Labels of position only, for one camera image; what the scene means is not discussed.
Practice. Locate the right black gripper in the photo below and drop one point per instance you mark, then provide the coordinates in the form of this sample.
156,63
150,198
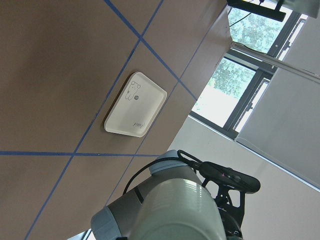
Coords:
231,216

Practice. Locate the cream rabbit tray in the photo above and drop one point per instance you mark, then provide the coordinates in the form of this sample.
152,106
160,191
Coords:
136,107

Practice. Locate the pale green cup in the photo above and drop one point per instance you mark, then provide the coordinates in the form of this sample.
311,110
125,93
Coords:
178,209

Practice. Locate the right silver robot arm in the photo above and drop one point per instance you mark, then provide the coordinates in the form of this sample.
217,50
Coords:
115,221

